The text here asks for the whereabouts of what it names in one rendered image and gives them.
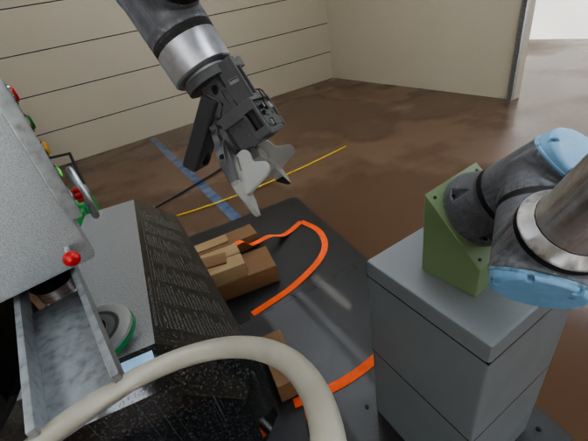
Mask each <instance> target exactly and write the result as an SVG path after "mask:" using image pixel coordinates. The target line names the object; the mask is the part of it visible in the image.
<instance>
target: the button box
mask: <svg viewBox="0 0 588 441"><path fill-rule="evenodd" d="M0 111H1V112H2V114H3V116H4V118H5V119H6V121H7V122H8V124H9V125H10V127H11V129H12V130H13V132H14V133H15V135H16V137H17V139H18V140H19V142H20V143H21V144H22V146H23V147H24V150H25V151H26V153H27V154H28V156H29V158H30V159H31V161H32V162H33V164H34V165H35V167H36V168H37V170H38V172H39V174H40V175H41V177H42V179H43V180H44V181H45V183H46V185H47V186H48V188H49V190H50V191H51V193H52V195H53V197H54V198H55V199H56V200H57V202H58V204H59V206H60V207H61V209H62V211H63V212H64V214H65V215H66V217H67V218H68V220H69V221H73V220H75V219H77V218H80V217H81V216H82V213H81V210H80V209H79V208H78V206H77V205H76V203H75V201H74V199H73V197H72V196H71V194H70V192H69V191H68V190H67V187H66V186H65V184H64V182H63V181H62V179H61V177H60V175H59V174H58V172H57V171H56V169H55V167H54V166H53V163H52V162H51V160H50V158H49V157H48V156H47V154H46V152H45V150H44V148H43V147H42V145H41V143H40V142H39V140H38V139H37V137H36V135H35V133H34V132H33V130H32V128H31V126H30V124H29V123H28V122H27V120H26V119H25V116H24V114H23V113H22V111H21V109H20V108H19V106H18V105H17V103H16V101H15V100H14V98H13V96H12V94H11V92H10V90H9V89H8V88H7V86H6V85H5V83H4V81H3V79H2V77H1V75H0Z"/></svg>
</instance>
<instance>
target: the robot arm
mask: <svg viewBox="0 0 588 441"><path fill-rule="evenodd" d="M116 1H117V3H118V4H119V5H120V6H121V7H122V8H123V9H124V10H125V12H126V13H127V15H128V16H129V18H130V20H131V21H132V23H133V24H134V26H135V27H136V28H137V30H138V31H139V33H140V34H141V36H142V37H143V39H144V41H145V42H146V44H147V45H148V47H149V48H150V49H151V51H152V52H153V54H154V55H155V57H156V58H157V60H158V62H159V64H160V65H161V67H162V68H163V69H164V71H165V72H166V74H167V75H168V77H169V78H170V79H171V81H172V83H173V84H174V86H175V87H176V89H177V90H180V91H186V92H187V93H188V94H189V95H190V97H191V98H192V99H195V98H199V97H200V101H199V106H198V110H197V113H196V116H195V119H194V123H193V126H192V132H191V135H190V138H189V142H188V145H187V148H186V152H185V157H184V161H183V166H184V167H185V168H187V169H189V170H190V171H192V172H196V171H198V170H200V169H202V168H203V167H205V166H207V165H208V164H209V162H210V159H211V156H212V153H213V150H215V154H216V157H217V160H218V162H219V164H220V167H221V169H222V170H223V172H224V174H225V176H226V178H227V181H228V183H230V184H231V186H232V187H233V188H234V191H235V192H236V194H237V195H238V197H239V198H240V199H241V201H242V203H243V204H244V205H245V207H246V208H247V209H248V210H249V211H250V212H251V213H252V214H253V215H254V216H255V217H259V216H261V213H260V210H259V206H258V204H257V201H256V199H255V197H254V195H253V192H254V191H255V190H256V188H257V187H258V186H259V185H260V184H261V183H262V182H263V181H264V180H265V179H266V178H267V177H268V176H269V174H270V175H272V176H273V177H274V179H275V180H276V182H280V183H283V184H286V185H289V184H290V183H291V182H290V180H289V178H288V177H287V175H286V173H285V172H284V170H283V169H282V168H283V166H284V165H285V164H286V163H287V162H288V161H289V160H290V159H291V157H292V156H293V155H294V154H295V148H294V147H293V146H292V145H290V144H286V145H281V146H275V145H274V144H273V143H271V142H270V141H269V140H268V139H269V138H271V137H273V136H274V135H275V134H276V133H277V132H278V131H279V130H280V129H282V128H283V127H284V125H285V124H286V123H285V122H284V119H283V118H282V117H281V116H280V114H279V112H278V111H277V108H276V107H275V105H274V104H273V102H272V100H271V99H270V97H269V96H268V94H265V93H264V91H263V90H262V89H260V88H254V86H253V84H252V83H251V81H250V80H249V77H248V76H247V75H246V73H245V72H244V70H243V69H242V68H243V67H244V66H245V64H244V63H243V61H242V59H241V57H240V56H237V57H233V56H231V53H230V52H229V50H228V49H227V47H226V45H225V44H224V42H223V41H222V39H221V37H220V35H219V34H218V32H217V31H216V30H215V28H214V26H213V24H212V22H211V21H210V19H209V17H208V16H207V14H206V13H205V11H204V10H203V8H202V6H201V5H200V2H199V0H116ZM259 89H260V90H261V91H262V92H261V91H260V90H259ZM256 90H258V91H259V92H258V93H257V91H256ZM444 210H445V213H446V215H447V218H448V220H449V222H450V223H451V224H452V226H453V227H454V229H455V230H456V231H457V232H458V233H459V234H460V235H461V236H462V237H464V238H465V239H466V240H468V241H469V242H471V243H473V244H476V245H480V246H491V245H492V248H491V255H490V263H489V267H488V271H489V284H490V286H491V288H492V289H493V290H494V291H496V292H497V293H498V294H500V295H502V296H503V297H505V298H509V299H511V300H514V301H516V302H520V303H523V304H526V305H533V306H539V307H544V308H551V309H575V308H578V307H583V306H586V305H588V137H586V136H584V135H583V134H581V133H579V132H577V131H575V130H574V129H566V128H556V129H553V130H551V131H549V132H547V133H545V134H543V135H541V136H537V137H536V138H535V139H534V140H532V141H530V142H529V143H526V144H525V145H523V146H522V147H521V148H519V149H517V150H515V151H514V152H512V153H510V154H509V155H507V156H505V157H504V158H502V159H501V160H499V161H497V162H496V163H494V164H492V165H490V166H489V167H487V168H486V169H485V170H483V171H472V172H467V173H463V174H461V175H459V176H457V177H456V178H454V179H453V180H451V181H450V182H449V183H448V185H447V186H446V188H445V190H444Z"/></svg>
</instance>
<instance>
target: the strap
mask: <svg viewBox="0 0 588 441"><path fill-rule="evenodd" d="M301 224H303V225H305V226H307V227H308V228H311V229H313V230H314V231H316V232H317V233H318V235H319V237H320V239H321V241H322V248H321V251H320V253H319V255H318V257H317V259H316V260H315V262H314V263H313V264H312V265H311V266H310V268H309V269H308V270H307V271H306V272H305V273H304V274H303V275H302V276H300V277H299V278H298V279H297V280H296V281H295V282H294V283H292V284H291V285H290V286H288V287H287V288H286V289H285V290H283V291H282V292H280V293H279V294H277V295H276V296H274V297H273V298H272V299H270V300H269V301H267V302H265V303H264V304H262V305H260V306H259V307H257V308H256V309H254V310H253V311H252V312H251V313H252V314H253V315H254V316H256V315H257V314H259V313H260V312H262V311H264V310H265V309H267V308H268V307H270V306H271V305H273V304H274V303H275V302H277V301H278V300H280V299H281V298H283V297H285V296H286V295H287V294H289V293H290V292H291V291H293V290H294V289H295V288H296V287H298V286H299V285H300V284H301V283H302V282H303V281H304V280H305V279H306V278H307V277H308V276H309V275H310V274H311V273H312V272H313V271H314V270H315V269H316V268H317V267H318V266H319V265H320V263H321V262H322V260H323V259H324V257H325V255H326V252H327V249H328V240H327V238H326V235H325V233H324V232H323V231H322V230H321V229H320V228H319V227H317V226H315V225H313V224H311V223H309V222H307V221H305V220H302V221H298V222H297V223H296V224H295V225H294V226H293V227H291V228H290V229H289V230H288V231H286V232H285V233H283V234H268V235H265V236H264V237H262V238H260V239H258V240H256V241H253V242H251V243H247V242H245V241H241V240H239V241H236V242H234V243H236V245H239V244H241V243H243V242H245V243H246V244H248V245H251V246H255V245H256V244H258V243H260V242H263V241H265V240H267V239H269V238H270V237H273V236H286V235H289V234H290V233H291V232H293V231H294V230H295V229H296V228H298V227H299V226H300V225H301ZM374 365H375V364H374V354H372V355H371V356H370V357H369V358H368V359H367V360H365V361H364V362H363V363H361V364H360V365H359V366H358V367H357V368H355V369H354V370H353V371H351V372H350V373H348V374H346V375H344V376H343V377H341V378H339V379H338V380H337V381H334V382H332V383H330V384H328V386H329V388H330V390H331V391H332V393H333V392H335V391H337V390H339V389H342V388H344V387H345V386H346V385H348V384H350V383H351V382H353V381H355V380H356V379H358V378H359V377H361V376H362V375H364V374H365V373H366V372H367V371H368V370H369V369H370V368H372V367H373V366H374ZM292 400H293V402H294V405H295V408H298V407H300V406H303V404H302V402H301V399H300V397H299V396H298V397H296V398H294V399H292Z"/></svg>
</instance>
